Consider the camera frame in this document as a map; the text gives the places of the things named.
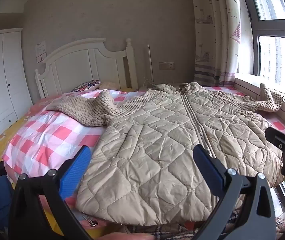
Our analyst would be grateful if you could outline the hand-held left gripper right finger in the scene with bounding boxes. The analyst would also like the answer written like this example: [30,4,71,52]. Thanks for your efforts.
[193,144,277,240]

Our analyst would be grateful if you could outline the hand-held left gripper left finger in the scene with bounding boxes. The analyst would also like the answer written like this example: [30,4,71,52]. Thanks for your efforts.
[8,145,93,240]

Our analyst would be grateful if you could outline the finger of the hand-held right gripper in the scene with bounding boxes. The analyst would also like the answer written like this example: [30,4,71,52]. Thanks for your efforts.
[265,126,285,153]

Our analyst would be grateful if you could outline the beige quilted jacket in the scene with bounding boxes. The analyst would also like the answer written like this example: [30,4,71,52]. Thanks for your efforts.
[46,82,285,227]

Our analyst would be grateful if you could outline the pink checked blanket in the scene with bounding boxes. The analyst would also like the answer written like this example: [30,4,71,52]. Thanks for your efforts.
[2,85,285,229]

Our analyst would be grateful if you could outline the dark framed window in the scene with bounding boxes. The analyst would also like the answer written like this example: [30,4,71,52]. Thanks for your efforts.
[238,0,285,98]

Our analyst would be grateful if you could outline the plaid cloth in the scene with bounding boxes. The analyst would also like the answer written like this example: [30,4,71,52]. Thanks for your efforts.
[117,210,285,240]

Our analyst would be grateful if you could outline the yellow floral bed sheet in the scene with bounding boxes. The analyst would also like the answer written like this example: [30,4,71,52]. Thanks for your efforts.
[0,115,65,239]

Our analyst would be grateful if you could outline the colourful patterned pillow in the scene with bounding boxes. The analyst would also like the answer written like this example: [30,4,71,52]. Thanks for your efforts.
[70,79,101,93]

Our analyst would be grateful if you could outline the beige fluffy pillow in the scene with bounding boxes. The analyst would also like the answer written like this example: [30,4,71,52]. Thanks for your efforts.
[97,81,119,90]

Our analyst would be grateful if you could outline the white bed headboard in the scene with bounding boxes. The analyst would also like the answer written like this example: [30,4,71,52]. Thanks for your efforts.
[34,37,139,99]

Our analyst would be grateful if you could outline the white wardrobe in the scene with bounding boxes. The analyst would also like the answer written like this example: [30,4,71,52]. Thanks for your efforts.
[0,28,34,145]

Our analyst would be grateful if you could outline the printed cream curtain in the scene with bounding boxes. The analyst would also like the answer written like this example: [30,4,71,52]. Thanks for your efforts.
[190,0,242,87]

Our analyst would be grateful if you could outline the thin white pole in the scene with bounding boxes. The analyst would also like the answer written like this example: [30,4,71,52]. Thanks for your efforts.
[147,44,155,83]

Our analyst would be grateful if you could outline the gold wall socket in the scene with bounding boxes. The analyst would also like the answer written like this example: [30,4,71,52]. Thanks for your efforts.
[159,61,175,70]

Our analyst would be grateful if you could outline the white paper wall notice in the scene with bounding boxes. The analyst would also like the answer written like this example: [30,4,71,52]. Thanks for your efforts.
[35,40,47,63]

